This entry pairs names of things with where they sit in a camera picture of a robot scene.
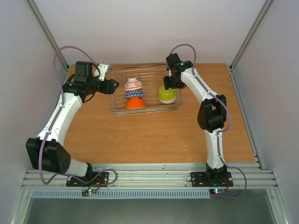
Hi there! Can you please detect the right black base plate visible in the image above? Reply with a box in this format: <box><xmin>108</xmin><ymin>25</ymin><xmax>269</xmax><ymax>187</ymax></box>
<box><xmin>191</xmin><ymin>172</ymin><xmax>234</xmax><ymax>187</ymax></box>

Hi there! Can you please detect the blue patterned bowl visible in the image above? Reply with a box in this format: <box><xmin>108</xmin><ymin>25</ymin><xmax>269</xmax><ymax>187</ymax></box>
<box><xmin>125</xmin><ymin>90</ymin><xmax>144</xmax><ymax>99</ymax></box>

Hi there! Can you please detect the yellow bowl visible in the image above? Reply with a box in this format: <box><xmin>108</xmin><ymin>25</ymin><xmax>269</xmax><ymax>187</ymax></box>
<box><xmin>158</xmin><ymin>85</ymin><xmax>177</xmax><ymax>104</ymax></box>

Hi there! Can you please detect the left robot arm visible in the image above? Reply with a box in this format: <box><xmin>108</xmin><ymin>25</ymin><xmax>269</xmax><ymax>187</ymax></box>
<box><xmin>26</xmin><ymin>61</ymin><xmax>119</xmax><ymax>186</ymax></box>

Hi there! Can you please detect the right controller board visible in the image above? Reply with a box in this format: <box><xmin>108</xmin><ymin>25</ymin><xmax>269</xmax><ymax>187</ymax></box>
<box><xmin>210</xmin><ymin>188</ymin><xmax>226</xmax><ymax>195</ymax></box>

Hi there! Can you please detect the left controller board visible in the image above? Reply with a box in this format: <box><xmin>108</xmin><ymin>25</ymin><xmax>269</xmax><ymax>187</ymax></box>
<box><xmin>81</xmin><ymin>189</ymin><xmax>97</xmax><ymax>196</ymax></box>

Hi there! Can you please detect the controller board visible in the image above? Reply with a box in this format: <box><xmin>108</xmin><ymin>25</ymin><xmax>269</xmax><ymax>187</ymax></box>
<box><xmin>210</xmin><ymin>188</ymin><xmax>226</xmax><ymax>195</ymax></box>
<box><xmin>81</xmin><ymin>189</ymin><xmax>97</xmax><ymax>196</ymax></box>

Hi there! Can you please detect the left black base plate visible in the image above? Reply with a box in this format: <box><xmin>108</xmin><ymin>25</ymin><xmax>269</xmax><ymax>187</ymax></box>
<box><xmin>66</xmin><ymin>172</ymin><xmax>109</xmax><ymax>187</ymax></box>

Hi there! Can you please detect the red patterned bowl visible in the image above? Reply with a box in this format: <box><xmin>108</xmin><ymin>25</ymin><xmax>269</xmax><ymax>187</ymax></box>
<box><xmin>124</xmin><ymin>77</ymin><xmax>143</xmax><ymax>91</ymax></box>

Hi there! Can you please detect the grey slotted cable duct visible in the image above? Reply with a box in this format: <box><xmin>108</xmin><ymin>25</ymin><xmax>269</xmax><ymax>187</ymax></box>
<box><xmin>32</xmin><ymin>189</ymin><xmax>210</xmax><ymax>199</ymax></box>

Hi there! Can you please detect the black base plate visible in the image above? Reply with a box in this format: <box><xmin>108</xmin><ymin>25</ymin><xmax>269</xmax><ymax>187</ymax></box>
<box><xmin>191</xmin><ymin>172</ymin><xmax>234</xmax><ymax>187</ymax></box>
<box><xmin>66</xmin><ymin>172</ymin><xmax>109</xmax><ymax>187</ymax></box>

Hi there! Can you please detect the wire dish rack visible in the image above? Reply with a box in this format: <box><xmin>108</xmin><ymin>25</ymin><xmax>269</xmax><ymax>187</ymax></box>
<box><xmin>110</xmin><ymin>63</ymin><xmax>183</xmax><ymax>116</ymax></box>

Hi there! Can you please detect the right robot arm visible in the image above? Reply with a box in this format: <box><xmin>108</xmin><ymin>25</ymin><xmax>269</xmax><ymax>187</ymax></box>
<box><xmin>164</xmin><ymin>53</ymin><xmax>227</xmax><ymax>186</ymax></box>

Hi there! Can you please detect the white bowl orange outside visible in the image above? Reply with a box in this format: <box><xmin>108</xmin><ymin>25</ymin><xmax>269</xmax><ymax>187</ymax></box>
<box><xmin>125</xmin><ymin>97</ymin><xmax>146</xmax><ymax>109</ymax></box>

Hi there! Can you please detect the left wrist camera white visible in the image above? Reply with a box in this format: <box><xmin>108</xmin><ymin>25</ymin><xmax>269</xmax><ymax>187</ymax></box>
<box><xmin>94</xmin><ymin>63</ymin><xmax>111</xmax><ymax>81</ymax></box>

